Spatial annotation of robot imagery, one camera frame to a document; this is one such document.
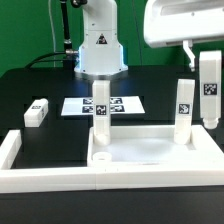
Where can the white U-shaped obstacle fence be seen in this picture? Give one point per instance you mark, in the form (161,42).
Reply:
(102,176)

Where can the black post with connector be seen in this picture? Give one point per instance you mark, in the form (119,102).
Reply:
(70,54)

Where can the white desk top tray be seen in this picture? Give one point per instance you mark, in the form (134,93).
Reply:
(153,145)

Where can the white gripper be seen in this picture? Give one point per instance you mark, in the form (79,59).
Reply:
(171,22)

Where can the black tag marker plate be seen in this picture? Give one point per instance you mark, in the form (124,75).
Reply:
(118,105)

